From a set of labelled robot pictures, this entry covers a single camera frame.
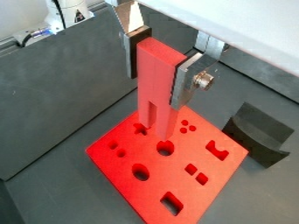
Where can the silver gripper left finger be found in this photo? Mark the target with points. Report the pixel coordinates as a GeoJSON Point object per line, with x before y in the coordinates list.
{"type": "Point", "coordinates": [135, 31]}

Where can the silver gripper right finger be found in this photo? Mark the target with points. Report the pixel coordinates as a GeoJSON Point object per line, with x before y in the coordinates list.
{"type": "Point", "coordinates": [191, 75]}

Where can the red double-square peg block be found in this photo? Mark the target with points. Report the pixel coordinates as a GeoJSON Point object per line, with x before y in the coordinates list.
{"type": "Point", "coordinates": [156, 62]}

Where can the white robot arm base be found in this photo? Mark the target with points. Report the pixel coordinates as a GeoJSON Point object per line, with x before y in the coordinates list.
{"type": "Point", "coordinates": [64, 14]}

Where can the black curved holder block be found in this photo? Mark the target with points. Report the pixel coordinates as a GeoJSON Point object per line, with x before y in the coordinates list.
{"type": "Point", "coordinates": [259, 133]}

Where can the dark grey back panel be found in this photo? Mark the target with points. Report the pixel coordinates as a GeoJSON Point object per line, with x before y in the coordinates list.
{"type": "Point", "coordinates": [56, 84]}

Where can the red shape-sorting board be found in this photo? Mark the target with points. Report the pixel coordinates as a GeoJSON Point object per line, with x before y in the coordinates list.
{"type": "Point", "coordinates": [170, 178]}

